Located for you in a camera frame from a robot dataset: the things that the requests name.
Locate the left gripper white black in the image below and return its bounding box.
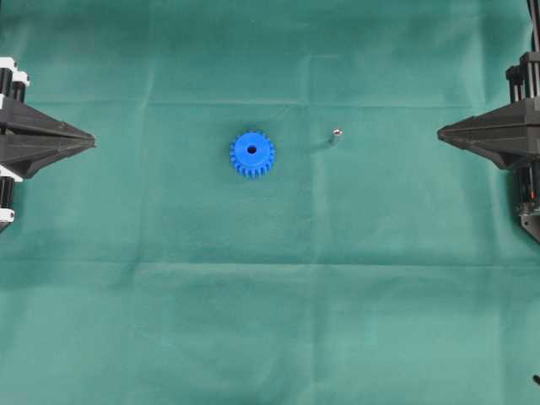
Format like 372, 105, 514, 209
1, 57, 95, 232

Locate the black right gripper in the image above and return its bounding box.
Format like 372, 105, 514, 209
436, 51, 540, 244

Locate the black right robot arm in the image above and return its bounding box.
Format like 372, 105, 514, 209
437, 1, 539, 240

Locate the blue plastic gear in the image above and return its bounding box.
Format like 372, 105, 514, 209
229, 131, 276, 179

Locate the green table cloth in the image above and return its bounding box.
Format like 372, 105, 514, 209
1, 1, 539, 404

